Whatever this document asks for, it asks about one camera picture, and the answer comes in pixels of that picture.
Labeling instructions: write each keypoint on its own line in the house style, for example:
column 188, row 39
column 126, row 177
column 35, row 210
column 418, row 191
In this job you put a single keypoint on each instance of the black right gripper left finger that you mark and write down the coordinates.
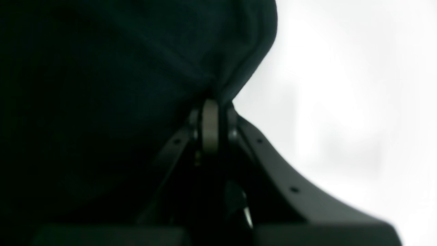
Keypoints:
column 172, row 176

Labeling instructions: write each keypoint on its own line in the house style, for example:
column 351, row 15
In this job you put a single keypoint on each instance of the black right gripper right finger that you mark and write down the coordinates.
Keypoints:
column 285, row 208

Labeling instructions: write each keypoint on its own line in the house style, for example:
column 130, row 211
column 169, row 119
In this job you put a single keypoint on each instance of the black T-shirt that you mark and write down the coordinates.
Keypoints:
column 92, row 89

